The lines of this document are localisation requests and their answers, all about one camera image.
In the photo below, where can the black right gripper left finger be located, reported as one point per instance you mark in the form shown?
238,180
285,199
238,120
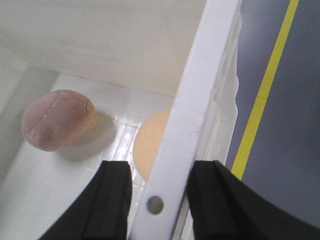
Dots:
101,211

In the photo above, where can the white plastic tote box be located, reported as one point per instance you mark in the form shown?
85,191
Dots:
132,59

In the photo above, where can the yellow plush ball toy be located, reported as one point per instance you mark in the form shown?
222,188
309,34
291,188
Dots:
147,142

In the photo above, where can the pink plush ball toy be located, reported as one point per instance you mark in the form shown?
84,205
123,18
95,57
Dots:
57,119

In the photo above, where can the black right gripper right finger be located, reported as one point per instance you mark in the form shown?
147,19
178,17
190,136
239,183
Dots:
224,208

